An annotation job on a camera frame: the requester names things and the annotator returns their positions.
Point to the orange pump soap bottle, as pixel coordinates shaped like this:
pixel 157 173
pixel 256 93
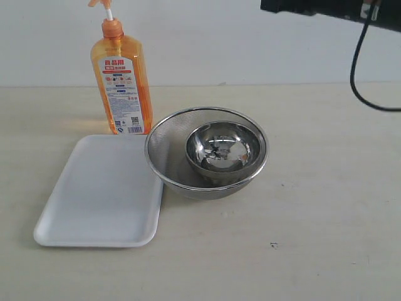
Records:
pixel 119 66

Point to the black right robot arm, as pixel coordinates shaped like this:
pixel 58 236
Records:
pixel 386 13

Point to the small stainless steel bowl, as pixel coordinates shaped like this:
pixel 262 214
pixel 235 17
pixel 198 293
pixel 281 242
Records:
pixel 224 152

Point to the steel mesh strainer basket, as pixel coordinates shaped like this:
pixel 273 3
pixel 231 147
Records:
pixel 165 152

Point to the white rectangular plastic tray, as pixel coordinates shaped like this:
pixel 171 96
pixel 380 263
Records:
pixel 106 197

